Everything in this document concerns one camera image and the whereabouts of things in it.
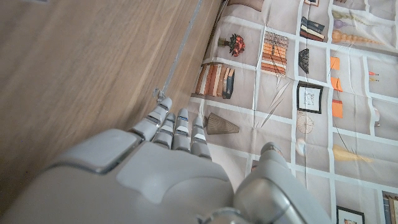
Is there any bookshelf print fabric backdrop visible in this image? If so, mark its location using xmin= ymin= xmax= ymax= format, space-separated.
xmin=186 ymin=0 xmax=398 ymax=224

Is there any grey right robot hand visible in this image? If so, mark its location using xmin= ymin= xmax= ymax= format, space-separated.
xmin=0 ymin=96 xmax=333 ymax=224

